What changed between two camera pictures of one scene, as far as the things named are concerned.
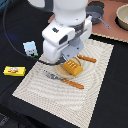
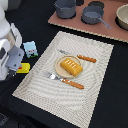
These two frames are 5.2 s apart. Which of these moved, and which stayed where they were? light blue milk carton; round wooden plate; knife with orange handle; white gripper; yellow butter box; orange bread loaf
Moved: white gripper; yellow butter box
Stayed: light blue milk carton; knife with orange handle; round wooden plate; orange bread loaf
